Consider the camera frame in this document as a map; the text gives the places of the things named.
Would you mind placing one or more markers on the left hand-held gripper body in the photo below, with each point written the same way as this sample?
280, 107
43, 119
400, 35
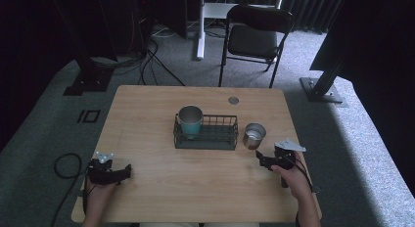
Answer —
101, 173

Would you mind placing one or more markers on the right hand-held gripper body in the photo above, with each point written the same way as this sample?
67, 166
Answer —
283, 160

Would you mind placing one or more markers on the teal metal cup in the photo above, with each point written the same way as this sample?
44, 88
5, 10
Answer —
190, 122

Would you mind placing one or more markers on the person's left hand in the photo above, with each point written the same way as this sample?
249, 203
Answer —
99, 194

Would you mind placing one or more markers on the person's right hand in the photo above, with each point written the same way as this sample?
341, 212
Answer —
295, 181

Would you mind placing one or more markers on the silver steel cup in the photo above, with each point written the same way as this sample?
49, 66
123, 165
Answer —
253, 137

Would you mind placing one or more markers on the grey round table grommet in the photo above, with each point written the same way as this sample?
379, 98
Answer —
233, 100

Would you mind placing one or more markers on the black stand with metal base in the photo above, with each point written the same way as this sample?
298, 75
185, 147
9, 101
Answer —
321, 90

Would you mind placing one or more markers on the black folding chair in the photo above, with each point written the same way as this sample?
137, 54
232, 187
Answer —
253, 41

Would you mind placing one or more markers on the dark cloth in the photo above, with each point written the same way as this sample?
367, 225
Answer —
375, 41

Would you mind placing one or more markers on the dark pleated curtain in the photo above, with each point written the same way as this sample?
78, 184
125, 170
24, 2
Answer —
310, 8

